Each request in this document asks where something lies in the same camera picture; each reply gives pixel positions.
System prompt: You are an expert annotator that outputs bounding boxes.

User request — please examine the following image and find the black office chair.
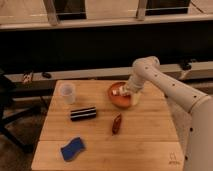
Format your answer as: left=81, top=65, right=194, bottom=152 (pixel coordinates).
left=0, top=68, right=43, bottom=154

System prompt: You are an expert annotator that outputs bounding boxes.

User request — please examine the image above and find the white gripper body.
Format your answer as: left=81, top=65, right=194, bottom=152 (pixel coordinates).
left=112, top=86, right=135, bottom=96

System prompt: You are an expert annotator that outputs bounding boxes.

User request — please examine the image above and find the striped object on rail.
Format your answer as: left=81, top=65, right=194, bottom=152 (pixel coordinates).
left=22, top=71, right=33, bottom=84

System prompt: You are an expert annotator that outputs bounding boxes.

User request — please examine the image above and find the metal rail beam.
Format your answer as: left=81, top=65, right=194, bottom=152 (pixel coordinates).
left=3, top=60, right=213, bottom=90

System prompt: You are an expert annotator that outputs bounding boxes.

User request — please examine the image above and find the black clamp on rail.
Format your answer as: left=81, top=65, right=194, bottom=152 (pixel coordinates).
left=42, top=72, right=52, bottom=79

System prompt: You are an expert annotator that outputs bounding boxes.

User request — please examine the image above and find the blue sponge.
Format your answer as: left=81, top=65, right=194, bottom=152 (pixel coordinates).
left=61, top=137, right=86, bottom=161

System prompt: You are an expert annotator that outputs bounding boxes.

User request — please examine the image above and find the orange ceramic bowl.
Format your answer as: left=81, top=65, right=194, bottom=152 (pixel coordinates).
left=107, top=82, right=141, bottom=108

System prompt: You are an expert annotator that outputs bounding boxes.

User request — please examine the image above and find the clear plastic cup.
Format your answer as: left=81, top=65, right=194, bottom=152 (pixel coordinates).
left=59, top=84, right=76, bottom=104

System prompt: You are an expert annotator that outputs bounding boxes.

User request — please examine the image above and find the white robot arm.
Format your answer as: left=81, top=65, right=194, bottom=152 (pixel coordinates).
left=110, top=56, right=213, bottom=171

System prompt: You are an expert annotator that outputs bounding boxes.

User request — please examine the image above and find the black striped cylinder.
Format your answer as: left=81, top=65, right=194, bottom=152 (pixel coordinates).
left=70, top=107, right=97, bottom=121

